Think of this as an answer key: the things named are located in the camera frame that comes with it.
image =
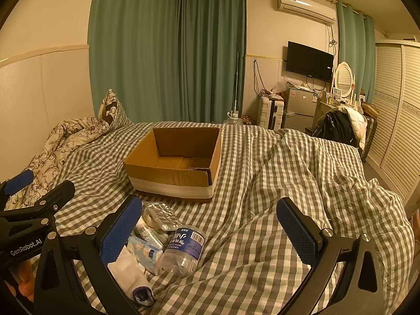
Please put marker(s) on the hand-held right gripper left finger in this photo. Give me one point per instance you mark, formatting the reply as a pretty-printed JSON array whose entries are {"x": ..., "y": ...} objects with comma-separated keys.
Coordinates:
[{"x": 120, "y": 233}]

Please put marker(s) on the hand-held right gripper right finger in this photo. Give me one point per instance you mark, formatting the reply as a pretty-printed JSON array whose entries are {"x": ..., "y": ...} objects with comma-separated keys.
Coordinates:
[{"x": 299, "y": 233}]

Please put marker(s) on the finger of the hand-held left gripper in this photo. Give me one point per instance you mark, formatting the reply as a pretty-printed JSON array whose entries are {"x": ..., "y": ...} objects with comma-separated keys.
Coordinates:
[
  {"x": 56, "y": 195},
  {"x": 19, "y": 182}
]

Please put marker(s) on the small white tube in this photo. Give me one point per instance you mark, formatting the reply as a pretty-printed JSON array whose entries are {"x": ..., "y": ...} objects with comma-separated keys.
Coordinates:
[{"x": 149, "y": 235}]

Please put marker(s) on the light blue tissue packet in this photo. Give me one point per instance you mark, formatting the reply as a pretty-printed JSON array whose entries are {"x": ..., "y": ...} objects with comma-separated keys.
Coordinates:
[{"x": 144, "y": 253}]

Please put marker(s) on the white tissue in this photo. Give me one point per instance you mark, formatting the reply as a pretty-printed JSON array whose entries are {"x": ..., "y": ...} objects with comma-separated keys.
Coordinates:
[{"x": 126, "y": 269}]

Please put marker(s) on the silver blister pack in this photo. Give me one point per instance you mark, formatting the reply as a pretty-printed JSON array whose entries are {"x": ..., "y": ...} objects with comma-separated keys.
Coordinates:
[{"x": 162, "y": 216}]

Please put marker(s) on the clear plastic water bottle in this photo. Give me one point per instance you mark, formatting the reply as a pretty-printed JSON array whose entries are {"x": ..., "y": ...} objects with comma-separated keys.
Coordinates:
[{"x": 183, "y": 246}]

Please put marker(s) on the cardboard box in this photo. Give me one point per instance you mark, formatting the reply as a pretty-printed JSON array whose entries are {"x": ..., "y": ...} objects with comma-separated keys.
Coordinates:
[{"x": 170, "y": 179}]

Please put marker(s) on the person's left hand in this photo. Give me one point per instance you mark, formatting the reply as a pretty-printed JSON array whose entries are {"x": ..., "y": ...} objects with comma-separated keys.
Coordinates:
[{"x": 25, "y": 282}]

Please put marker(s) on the floral quilt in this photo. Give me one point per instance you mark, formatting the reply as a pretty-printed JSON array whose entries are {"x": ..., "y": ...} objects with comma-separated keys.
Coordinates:
[{"x": 55, "y": 151}]

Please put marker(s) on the grey checked blanket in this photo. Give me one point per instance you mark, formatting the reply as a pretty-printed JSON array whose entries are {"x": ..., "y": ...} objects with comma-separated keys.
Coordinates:
[{"x": 262, "y": 203}]

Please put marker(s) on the checked pillow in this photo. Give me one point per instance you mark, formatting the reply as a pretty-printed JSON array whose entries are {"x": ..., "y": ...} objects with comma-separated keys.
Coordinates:
[{"x": 113, "y": 110}]

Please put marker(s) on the black jacket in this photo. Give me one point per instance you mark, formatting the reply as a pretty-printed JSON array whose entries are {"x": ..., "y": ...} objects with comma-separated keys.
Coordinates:
[{"x": 338, "y": 126}]

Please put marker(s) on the white suitcase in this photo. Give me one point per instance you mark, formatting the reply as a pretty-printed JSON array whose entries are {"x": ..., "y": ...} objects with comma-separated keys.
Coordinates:
[{"x": 269, "y": 113}]

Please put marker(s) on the silver mini fridge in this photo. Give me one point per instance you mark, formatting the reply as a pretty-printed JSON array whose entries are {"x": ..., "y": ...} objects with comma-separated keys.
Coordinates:
[{"x": 300, "y": 108}]

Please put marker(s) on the brown wooden chair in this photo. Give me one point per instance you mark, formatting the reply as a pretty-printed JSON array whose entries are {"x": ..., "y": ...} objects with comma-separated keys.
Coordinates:
[{"x": 370, "y": 128}]

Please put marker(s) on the white padded jacket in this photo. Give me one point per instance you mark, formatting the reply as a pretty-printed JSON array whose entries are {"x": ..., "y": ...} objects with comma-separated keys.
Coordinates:
[{"x": 359, "y": 121}]

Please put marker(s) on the clear water jug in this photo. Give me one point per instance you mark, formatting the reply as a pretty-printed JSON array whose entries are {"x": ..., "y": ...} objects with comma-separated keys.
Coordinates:
[{"x": 233, "y": 120}]

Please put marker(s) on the clear plastic bag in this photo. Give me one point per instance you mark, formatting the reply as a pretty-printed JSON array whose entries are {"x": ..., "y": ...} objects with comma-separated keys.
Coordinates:
[{"x": 280, "y": 87}]

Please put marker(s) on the white louvred wardrobe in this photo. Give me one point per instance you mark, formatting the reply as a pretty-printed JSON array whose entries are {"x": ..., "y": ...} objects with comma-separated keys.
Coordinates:
[{"x": 397, "y": 118}]

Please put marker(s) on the white oval mirror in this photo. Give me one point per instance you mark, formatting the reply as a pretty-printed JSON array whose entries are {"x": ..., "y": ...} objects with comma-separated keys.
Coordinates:
[{"x": 344, "y": 78}]

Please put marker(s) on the thin white pole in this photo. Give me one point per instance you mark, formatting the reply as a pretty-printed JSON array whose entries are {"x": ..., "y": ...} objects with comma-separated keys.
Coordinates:
[{"x": 235, "y": 85}]

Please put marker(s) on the green curtain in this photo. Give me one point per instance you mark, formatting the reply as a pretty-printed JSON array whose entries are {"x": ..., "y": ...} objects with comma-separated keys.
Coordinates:
[
  {"x": 213, "y": 52},
  {"x": 134, "y": 49},
  {"x": 356, "y": 52}
]

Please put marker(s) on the white air conditioner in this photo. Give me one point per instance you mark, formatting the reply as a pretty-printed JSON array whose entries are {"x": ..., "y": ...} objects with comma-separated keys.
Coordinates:
[{"x": 306, "y": 6}]

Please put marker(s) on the black wall television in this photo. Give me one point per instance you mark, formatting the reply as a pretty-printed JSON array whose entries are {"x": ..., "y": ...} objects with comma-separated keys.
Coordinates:
[{"x": 308, "y": 60}]

